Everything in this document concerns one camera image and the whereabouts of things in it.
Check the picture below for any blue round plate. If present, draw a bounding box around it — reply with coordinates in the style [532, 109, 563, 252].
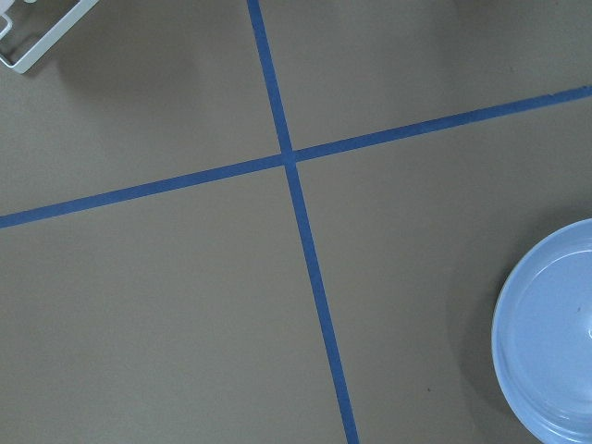
[491, 219, 591, 443]

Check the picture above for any white wire cup rack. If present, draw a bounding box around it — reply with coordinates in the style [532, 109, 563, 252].
[1, 0, 98, 74]

